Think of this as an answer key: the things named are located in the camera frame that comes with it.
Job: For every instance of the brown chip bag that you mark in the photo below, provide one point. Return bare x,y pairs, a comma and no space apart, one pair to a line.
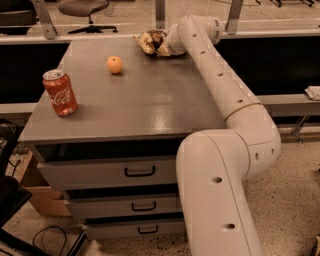
151,40

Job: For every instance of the metal post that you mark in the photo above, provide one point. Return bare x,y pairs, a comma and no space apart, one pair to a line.
48,28
160,13
234,15

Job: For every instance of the bottom grey drawer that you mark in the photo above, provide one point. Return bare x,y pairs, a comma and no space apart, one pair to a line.
134,228

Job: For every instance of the grey drawer cabinet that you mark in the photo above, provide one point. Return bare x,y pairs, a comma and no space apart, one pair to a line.
145,110

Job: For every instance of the cardboard box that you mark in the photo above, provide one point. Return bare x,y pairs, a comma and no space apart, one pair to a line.
45,200

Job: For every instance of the left metal post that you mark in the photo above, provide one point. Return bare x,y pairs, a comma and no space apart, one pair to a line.
48,28

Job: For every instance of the right metal post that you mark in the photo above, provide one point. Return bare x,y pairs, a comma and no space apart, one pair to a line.
234,15

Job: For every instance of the red coke can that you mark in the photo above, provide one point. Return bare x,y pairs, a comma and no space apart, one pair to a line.
58,86

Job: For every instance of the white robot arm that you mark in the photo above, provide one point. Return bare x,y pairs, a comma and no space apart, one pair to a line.
211,164

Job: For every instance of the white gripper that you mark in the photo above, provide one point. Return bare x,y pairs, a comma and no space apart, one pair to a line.
170,43

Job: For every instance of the middle grey drawer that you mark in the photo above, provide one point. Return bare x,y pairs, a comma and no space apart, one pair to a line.
124,206

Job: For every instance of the top grey drawer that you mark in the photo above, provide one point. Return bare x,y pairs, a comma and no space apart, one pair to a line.
107,173

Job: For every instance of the middle metal post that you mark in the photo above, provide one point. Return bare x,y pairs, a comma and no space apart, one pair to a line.
160,13

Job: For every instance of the white paper on ledge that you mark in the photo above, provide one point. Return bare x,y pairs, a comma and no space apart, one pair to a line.
313,92

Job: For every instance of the orange fruit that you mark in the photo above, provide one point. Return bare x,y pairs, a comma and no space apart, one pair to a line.
114,64

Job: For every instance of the grey drawer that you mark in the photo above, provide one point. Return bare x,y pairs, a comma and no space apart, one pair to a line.
124,206
134,228
107,173

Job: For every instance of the grey office chair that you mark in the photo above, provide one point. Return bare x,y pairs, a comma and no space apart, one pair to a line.
85,8

